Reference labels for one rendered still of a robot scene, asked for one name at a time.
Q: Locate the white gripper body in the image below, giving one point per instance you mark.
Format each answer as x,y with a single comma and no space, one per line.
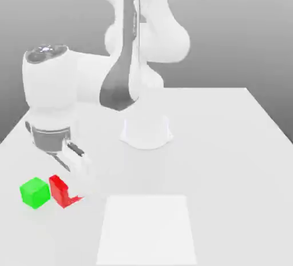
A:
76,167

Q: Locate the small red cube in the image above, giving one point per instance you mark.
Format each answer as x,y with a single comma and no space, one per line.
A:
57,190

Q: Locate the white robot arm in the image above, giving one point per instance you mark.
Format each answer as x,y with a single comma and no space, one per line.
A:
52,83

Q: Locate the small green cube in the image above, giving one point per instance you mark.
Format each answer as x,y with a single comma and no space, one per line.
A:
34,192

